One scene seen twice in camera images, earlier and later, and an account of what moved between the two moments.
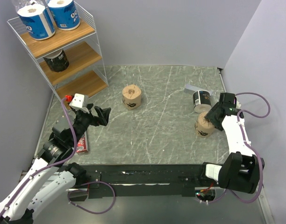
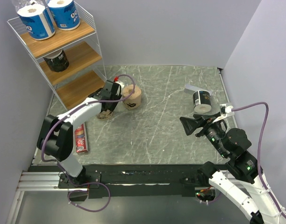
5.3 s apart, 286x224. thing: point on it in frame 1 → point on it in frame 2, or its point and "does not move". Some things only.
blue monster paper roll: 65,13 does not move
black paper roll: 57,61 does not move
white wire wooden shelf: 69,62 does not move
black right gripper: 210,115 → 189,124
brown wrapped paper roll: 132,94 does not move
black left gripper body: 83,120 → 117,97
